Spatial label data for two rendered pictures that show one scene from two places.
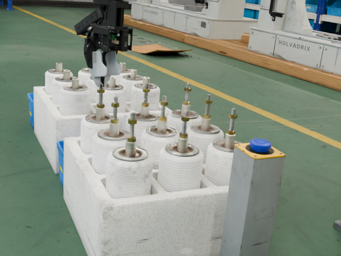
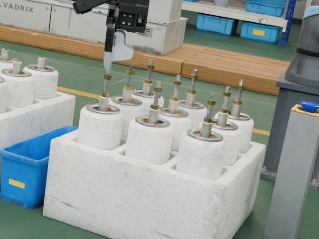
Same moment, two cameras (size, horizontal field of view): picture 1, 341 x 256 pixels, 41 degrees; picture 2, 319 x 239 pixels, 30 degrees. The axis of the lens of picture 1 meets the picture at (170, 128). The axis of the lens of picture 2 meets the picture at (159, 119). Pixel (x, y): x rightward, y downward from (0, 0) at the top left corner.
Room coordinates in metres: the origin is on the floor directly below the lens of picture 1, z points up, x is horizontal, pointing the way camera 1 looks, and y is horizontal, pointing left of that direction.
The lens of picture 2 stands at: (0.11, 0.98, 0.57)
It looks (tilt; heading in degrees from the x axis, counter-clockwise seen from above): 15 degrees down; 315
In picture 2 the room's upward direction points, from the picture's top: 9 degrees clockwise
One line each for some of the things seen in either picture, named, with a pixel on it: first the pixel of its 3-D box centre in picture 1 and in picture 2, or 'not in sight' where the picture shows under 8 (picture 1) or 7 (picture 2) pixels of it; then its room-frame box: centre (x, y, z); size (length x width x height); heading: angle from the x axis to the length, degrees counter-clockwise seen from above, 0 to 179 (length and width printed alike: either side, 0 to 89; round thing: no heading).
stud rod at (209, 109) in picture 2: (131, 130); (209, 111); (0.87, 0.08, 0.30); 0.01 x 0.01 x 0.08
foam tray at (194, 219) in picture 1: (156, 192); (161, 178); (1.03, 0.02, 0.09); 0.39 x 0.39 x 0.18; 25
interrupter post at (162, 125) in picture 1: (162, 126); (173, 107); (1.03, 0.02, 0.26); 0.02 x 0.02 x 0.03
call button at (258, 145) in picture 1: (260, 146); (309, 107); (0.80, -0.17, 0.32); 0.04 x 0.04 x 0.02
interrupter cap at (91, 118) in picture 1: (100, 119); (103, 109); (1.09, 0.18, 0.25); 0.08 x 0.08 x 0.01
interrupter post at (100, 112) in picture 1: (100, 114); (103, 103); (1.09, 0.18, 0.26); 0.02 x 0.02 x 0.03
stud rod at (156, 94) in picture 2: (114, 113); (156, 98); (0.98, 0.13, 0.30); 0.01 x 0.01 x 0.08
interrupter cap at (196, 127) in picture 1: (205, 129); (189, 104); (1.08, -0.09, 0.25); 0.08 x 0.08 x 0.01
